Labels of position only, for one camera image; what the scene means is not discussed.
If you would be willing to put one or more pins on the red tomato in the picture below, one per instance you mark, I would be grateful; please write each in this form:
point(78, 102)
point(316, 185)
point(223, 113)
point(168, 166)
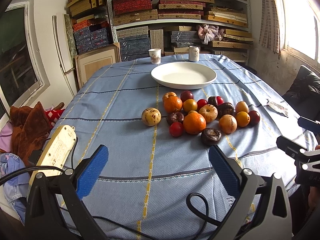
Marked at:
point(176, 129)
point(201, 103)

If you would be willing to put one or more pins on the dark brown fruit front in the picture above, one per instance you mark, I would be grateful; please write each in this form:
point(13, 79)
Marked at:
point(210, 136)

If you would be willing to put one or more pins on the brown plush toy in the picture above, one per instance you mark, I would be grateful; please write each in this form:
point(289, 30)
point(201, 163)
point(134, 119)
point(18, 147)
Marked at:
point(31, 127)

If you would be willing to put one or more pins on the wooden framed board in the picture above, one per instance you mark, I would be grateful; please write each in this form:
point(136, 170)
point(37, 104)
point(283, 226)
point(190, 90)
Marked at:
point(88, 63)

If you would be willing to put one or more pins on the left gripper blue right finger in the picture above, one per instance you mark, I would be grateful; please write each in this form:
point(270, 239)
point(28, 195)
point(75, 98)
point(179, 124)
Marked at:
point(226, 171)

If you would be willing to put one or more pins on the white ceramic plate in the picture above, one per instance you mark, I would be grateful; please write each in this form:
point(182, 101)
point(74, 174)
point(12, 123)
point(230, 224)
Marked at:
point(184, 75)

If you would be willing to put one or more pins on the pink crumpled cloth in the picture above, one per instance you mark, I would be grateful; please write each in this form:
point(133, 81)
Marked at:
point(208, 33)

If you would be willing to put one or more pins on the white metal shelf unit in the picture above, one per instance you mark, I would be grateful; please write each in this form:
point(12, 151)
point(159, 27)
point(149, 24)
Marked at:
point(170, 25)

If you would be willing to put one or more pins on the yellow orange round fruit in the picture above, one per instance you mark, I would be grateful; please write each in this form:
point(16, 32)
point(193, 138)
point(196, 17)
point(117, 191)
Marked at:
point(189, 105)

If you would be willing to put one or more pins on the window with white frame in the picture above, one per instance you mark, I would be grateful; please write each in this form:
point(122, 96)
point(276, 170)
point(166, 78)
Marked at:
point(23, 77)

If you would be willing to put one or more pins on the crumpled paper wrapper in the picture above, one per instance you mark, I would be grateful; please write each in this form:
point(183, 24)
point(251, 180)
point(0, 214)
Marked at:
point(278, 108)

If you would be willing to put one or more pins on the white paper cup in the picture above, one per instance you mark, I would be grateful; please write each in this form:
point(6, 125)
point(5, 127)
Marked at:
point(155, 55)

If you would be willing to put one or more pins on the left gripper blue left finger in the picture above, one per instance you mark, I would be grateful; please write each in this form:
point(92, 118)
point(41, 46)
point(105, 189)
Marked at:
point(90, 170)

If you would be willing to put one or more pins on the dark purple fruit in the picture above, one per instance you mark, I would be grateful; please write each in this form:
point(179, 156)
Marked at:
point(225, 108)

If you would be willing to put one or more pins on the yellow speckled apple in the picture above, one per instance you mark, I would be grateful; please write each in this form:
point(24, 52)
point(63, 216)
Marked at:
point(151, 117)

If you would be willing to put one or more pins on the large orange front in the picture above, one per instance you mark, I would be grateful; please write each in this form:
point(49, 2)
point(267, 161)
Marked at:
point(194, 123)

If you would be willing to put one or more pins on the dark red plum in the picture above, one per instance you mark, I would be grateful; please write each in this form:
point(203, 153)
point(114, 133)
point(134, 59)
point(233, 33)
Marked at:
point(186, 95)
point(254, 117)

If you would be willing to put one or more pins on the large orange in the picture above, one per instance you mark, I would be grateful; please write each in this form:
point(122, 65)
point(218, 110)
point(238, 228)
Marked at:
point(194, 123)
point(173, 104)

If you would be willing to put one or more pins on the cream power strip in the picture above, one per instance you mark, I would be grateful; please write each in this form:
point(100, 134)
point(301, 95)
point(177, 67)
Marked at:
point(58, 147)

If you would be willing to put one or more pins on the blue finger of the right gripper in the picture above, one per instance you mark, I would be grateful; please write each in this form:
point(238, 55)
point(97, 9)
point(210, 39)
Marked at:
point(289, 147)
point(310, 125)

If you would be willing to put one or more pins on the white beverage can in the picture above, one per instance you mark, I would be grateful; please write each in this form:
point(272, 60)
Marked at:
point(194, 53)

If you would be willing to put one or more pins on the black leather chair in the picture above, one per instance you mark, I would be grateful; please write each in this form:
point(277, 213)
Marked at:
point(303, 95)

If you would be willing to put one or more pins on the large orange back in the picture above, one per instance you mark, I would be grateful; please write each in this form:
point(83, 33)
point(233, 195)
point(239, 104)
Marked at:
point(173, 104)

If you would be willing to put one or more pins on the blue checked tablecloth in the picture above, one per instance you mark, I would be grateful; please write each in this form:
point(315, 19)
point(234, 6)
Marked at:
point(149, 172)

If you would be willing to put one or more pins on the checked curtain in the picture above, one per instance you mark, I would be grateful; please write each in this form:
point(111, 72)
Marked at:
point(269, 30)

